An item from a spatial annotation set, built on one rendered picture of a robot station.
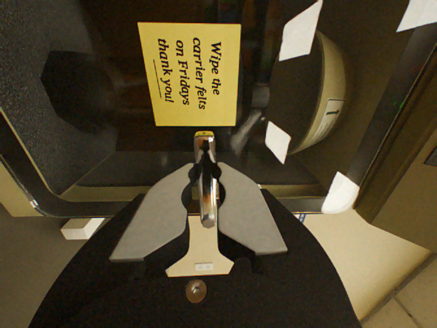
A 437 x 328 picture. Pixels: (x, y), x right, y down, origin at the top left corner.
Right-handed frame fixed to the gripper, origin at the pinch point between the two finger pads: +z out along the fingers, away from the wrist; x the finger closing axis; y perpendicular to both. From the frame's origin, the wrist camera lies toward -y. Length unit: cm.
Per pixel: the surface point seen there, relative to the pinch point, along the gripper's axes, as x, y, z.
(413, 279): 141, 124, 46
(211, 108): 0.6, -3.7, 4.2
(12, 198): -24.4, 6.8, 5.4
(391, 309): 140, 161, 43
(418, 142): 21.3, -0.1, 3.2
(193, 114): -1.1, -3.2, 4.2
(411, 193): 22.2, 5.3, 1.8
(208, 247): -4, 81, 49
